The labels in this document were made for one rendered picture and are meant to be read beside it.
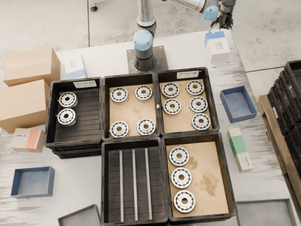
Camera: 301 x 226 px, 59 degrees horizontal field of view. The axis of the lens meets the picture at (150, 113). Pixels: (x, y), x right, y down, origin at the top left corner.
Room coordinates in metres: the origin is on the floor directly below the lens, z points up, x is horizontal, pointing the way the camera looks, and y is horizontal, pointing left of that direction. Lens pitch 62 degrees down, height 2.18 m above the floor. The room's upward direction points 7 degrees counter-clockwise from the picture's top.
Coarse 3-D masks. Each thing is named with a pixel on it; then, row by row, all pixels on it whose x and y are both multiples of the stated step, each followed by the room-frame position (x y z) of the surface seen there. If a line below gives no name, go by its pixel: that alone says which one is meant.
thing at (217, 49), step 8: (216, 32) 1.27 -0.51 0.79; (208, 40) 1.21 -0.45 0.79; (216, 40) 1.20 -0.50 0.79; (224, 40) 1.19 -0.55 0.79; (208, 48) 1.17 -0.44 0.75; (216, 48) 1.13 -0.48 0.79; (224, 48) 1.12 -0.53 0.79; (208, 56) 1.14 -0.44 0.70; (216, 56) 1.08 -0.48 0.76; (224, 56) 1.09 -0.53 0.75
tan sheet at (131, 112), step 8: (112, 88) 0.90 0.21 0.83; (128, 88) 0.88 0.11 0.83; (136, 88) 0.88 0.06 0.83; (152, 88) 0.86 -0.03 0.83; (112, 104) 0.79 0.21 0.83; (120, 104) 0.78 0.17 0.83; (128, 104) 0.77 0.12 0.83; (136, 104) 0.77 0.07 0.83; (144, 104) 0.76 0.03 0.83; (152, 104) 0.75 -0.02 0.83; (112, 112) 0.74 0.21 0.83; (120, 112) 0.73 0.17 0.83; (128, 112) 0.72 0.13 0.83; (136, 112) 0.72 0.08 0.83; (144, 112) 0.71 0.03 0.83; (152, 112) 0.70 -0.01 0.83; (112, 120) 0.69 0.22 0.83; (120, 120) 0.68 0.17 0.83; (128, 120) 0.67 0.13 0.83; (136, 120) 0.67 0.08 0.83; (152, 120) 0.65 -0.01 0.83; (136, 128) 0.62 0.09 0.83
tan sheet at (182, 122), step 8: (200, 80) 0.87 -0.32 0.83; (160, 88) 0.85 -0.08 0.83; (184, 88) 0.83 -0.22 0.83; (184, 96) 0.78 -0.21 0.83; (200, 96) 0.76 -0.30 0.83; (184, 104) 0.73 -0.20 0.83; (184, 112) 0.68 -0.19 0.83; (208, 112) 0.66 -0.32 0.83; (168, 120) 0.64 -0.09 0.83; (176, 120) 0.63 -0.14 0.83; (184, 120) 0.63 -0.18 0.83; (168, 128) 0.59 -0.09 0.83; (176, 128) 0.59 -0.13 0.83; (184, 128) 0.58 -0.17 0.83; (192, 128) 0.57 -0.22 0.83
